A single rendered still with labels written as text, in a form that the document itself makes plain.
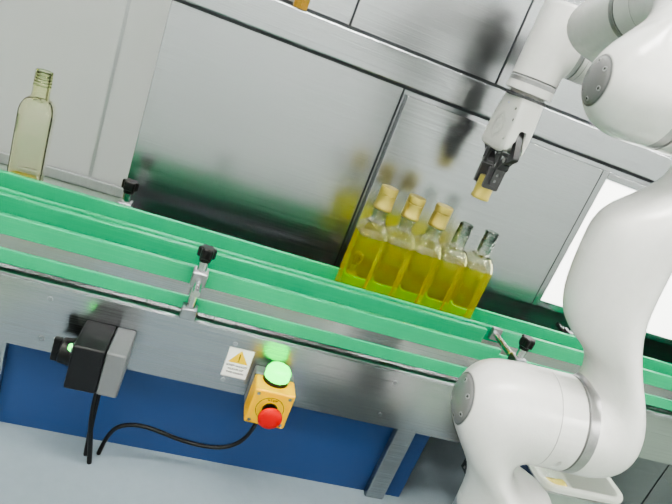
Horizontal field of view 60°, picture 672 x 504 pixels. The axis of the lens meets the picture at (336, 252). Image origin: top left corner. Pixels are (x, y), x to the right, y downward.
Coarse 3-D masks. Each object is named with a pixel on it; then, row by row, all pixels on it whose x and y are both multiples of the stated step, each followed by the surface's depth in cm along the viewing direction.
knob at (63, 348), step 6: (60, 336) 90; (54, 342) 89; (60, 342) 90; (66, 342) 90; (72, 342) 90; (54, 348) 90; (60, 348) 89; (66, 348) 89; (54, 354) 90; (60, 354) 89; (66, 354) 89; (54, 360) 91; (60, 360) 89; (66, 360) 89
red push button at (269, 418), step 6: (270, 408) 94; (258, 414) 94; (264, 414) 93; (270, 414) 93; (276, 414) 94; (258, 420) 94; (264, 420) 94; (270, 420) 94; (276, 420) 94; (264, 426) 94; (270, 426) 94; (276, 426) 95
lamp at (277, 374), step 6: (270, 366) 97; (276, 366) 97; (282, 366) 98; (264, 372) 98; (270, 372) 96; (276, 372) 96; (282, 372) 96; (288, 372) 97; (264, 378) 97; (270, 378) 96; (276, 378) 96; (282, 378) 96; (288, 378) 97; (270, 384) 96; (276, 384) 96; (282, 384) 97
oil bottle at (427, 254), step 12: (420, 240) 111; (432, 240) 112; (420, 252) 111; (432, 252) 111; (408, 264) 112; (420, 264) 112; (432, 264) 112; (408, 276) 112; (420, 276) 113; (432, 276) 113; (408, 288) 113; (420, 288) 114; (408, 300) 115; (420, 300) 115
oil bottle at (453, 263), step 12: (444, 252) 113; (456, 252) 112; (444, 264) 112; (456, 264) 113; (444, 276) 113; (456, 276) 114; (432, 288) 114; (444, 288) 114; (432, 300) 115; (444, 300) 116
